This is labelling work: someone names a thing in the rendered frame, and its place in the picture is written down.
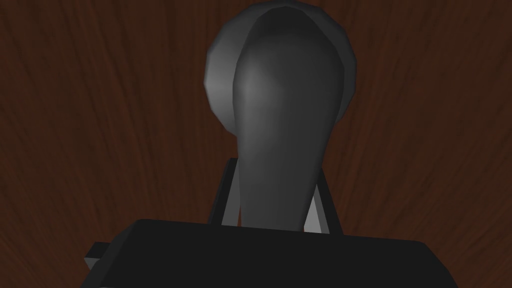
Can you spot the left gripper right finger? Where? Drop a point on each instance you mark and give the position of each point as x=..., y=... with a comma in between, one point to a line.
x=324, y=210

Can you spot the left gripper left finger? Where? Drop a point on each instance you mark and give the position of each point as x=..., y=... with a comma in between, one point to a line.
x=224, y=196

